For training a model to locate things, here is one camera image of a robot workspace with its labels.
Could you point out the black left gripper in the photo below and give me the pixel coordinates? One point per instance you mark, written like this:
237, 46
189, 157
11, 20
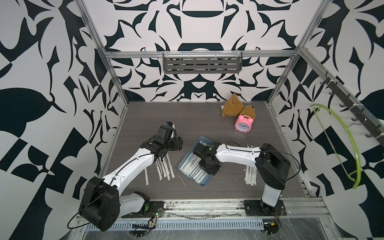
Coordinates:
178, 143

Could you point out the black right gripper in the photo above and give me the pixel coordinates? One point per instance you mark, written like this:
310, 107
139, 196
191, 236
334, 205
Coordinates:
211, 170

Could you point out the white straw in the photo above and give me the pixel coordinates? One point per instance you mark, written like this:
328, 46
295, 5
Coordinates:
190, 164
198, 175

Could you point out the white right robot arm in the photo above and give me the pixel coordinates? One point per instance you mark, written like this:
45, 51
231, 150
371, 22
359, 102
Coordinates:
272, 166

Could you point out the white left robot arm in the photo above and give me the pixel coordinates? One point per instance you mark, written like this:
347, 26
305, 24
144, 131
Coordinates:
103, 203

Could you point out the blue storage tray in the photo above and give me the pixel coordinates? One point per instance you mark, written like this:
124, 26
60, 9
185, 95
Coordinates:
202, 140

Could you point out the left pile wrapped straw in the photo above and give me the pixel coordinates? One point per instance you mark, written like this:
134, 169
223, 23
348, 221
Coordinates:
164, 168

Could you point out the pile wrapped straw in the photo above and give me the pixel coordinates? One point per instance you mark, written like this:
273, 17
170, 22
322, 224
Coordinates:
251, 176
164, 168

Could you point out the right pile wrapped straw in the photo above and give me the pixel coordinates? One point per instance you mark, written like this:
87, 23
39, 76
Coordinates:
251, 176

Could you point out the pink alarm clock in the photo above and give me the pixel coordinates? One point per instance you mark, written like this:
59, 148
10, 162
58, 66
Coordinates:
244, 123

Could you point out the brown teddy bear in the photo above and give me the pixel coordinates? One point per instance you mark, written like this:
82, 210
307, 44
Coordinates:
234, 107

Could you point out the green clothes hanger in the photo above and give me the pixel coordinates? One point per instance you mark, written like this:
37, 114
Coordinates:
342, 157

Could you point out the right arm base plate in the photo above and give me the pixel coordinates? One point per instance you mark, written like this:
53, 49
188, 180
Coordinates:
259, 208

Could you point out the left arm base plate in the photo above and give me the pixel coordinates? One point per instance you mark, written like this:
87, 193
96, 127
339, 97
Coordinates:
150, 208

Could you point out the grey wall shelf rack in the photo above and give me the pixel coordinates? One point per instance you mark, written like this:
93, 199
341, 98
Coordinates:
202, 62

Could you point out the white cable duct strip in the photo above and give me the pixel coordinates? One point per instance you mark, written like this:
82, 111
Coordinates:
185, 224

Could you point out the black wall hook rail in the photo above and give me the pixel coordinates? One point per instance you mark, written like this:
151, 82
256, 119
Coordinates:
362, 116

